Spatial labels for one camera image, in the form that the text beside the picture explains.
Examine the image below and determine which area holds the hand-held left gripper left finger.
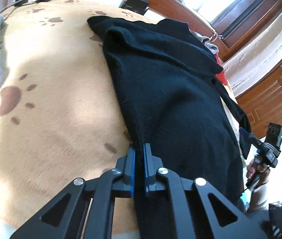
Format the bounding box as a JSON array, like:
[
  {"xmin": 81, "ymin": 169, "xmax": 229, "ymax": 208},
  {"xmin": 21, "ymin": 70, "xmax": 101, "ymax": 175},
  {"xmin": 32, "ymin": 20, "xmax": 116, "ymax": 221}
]
[{"xmin": 10, "ymin": 146, "xmax": 136, "ymax": 239}]

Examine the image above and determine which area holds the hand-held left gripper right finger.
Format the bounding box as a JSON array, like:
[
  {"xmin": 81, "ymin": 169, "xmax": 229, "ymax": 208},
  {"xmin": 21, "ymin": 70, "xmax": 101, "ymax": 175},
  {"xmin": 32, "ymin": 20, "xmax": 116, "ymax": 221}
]
[{"xmin": 143, "ymin": 143, "xmax": 268, "ymax": 239}]

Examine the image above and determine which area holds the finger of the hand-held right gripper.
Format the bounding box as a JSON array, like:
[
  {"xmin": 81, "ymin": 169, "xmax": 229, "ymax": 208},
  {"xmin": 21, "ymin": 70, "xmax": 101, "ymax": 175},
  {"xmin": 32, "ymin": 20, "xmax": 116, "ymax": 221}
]
[{"xmin": 239, "ymin": 127, "xmax": 265, "ymax": 153}]

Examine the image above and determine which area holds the black sweater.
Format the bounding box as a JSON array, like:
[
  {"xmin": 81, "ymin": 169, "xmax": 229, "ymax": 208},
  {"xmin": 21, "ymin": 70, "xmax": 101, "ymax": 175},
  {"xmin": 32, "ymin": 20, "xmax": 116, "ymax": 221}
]
[{"xmin": 87, "ymin": 15, "xmax": 252, "ymax": 212}]

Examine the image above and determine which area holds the person's right forearm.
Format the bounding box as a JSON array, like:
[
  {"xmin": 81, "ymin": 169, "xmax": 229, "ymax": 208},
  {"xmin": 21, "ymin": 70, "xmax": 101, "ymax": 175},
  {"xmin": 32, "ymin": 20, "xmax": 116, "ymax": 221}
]
[{"xmin": 249, "ymin": 179, "xmax": 272, "ymax": 212}]

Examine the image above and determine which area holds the person's right hand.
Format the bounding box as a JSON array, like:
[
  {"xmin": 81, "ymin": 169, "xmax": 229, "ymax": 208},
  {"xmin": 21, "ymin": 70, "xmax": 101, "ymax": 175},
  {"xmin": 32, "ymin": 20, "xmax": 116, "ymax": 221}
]
[{"xmin": 246, "ymin": 160, "xmax": 270, "ymax": 183}]

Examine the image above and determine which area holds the brown wooden door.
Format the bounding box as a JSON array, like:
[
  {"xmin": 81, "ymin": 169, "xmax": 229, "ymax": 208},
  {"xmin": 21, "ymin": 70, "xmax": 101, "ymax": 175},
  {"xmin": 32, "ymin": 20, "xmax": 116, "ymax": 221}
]
[{"xmin": 236, "ymin": 55, "xmax": 282, "ymax": 132}]

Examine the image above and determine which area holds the red garment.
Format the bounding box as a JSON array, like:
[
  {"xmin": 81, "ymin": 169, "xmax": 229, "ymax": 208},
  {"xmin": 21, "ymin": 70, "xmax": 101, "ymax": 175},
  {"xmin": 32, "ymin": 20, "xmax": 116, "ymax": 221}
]
[{"xmin": 214, "ymin": 53, "xmax": 229, "ymax": 85}]

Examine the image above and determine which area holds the person's dark padded jacket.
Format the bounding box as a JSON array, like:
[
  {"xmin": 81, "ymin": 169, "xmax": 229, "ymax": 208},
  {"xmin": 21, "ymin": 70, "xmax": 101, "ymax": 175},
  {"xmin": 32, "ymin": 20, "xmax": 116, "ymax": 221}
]
[{"xmin": 241, "ymin": 199, "xmax": 282, "ymax": 239}]

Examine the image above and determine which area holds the beige paw print blanket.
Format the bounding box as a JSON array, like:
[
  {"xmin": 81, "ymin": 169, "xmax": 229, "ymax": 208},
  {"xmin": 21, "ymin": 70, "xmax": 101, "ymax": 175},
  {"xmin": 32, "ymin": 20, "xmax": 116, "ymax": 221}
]
[{"xmin": 0, "ymin": 0, "xmax": 243, "ymax": 239}]

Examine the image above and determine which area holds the grey garment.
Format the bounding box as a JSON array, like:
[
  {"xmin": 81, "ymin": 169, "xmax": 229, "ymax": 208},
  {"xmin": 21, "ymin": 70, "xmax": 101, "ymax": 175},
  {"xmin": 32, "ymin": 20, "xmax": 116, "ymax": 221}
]
[{"xmin": 191, "ymin": 30, "xmax": 220, "ymax": 55}]

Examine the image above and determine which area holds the window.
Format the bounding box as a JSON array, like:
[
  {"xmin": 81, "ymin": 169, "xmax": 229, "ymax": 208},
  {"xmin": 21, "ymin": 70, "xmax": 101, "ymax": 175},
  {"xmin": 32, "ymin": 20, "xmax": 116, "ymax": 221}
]
[{"xmin": 166, "ymin": 0, "xmax": 276, "ymax": 34}]

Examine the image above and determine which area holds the black box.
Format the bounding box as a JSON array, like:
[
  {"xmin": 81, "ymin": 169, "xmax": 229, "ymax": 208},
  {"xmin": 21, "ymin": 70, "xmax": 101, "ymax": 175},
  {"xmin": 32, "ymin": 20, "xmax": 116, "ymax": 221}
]
[{"xmin": 121, "ymin": 0, "xmax": 149, "ymax": 15}]

